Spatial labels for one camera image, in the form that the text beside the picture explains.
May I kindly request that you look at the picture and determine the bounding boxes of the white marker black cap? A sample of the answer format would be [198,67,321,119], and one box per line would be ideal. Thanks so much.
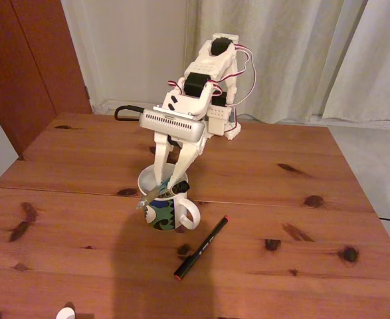
[166,180,189,197]

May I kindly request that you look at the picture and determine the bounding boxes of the green mechanical pencil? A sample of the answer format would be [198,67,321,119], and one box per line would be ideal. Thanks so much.
[136,179,172,210]

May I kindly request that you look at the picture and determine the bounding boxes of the white mug green blue pattern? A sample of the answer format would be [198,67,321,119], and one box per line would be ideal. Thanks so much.
[137,162,201,233]

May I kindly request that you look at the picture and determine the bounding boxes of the black pen red ends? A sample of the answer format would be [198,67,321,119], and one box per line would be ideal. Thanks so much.
[173,215,231,282]

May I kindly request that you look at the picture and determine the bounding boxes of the white curtain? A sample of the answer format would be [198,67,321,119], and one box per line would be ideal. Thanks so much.
[320,0,390,126]
[181,0,370,124]

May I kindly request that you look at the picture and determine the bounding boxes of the brown wooden door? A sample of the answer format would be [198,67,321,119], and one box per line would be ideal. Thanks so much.
[0,0,92,160]

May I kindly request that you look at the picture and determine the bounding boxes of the white round object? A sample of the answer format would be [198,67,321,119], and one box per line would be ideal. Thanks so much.
[55,307,76,319]

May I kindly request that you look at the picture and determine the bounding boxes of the silver camera box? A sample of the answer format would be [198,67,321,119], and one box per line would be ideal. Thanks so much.
[138,105,206,144]

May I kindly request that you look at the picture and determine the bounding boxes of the black camera cable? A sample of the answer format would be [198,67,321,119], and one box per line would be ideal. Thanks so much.
[114,104,146,122]

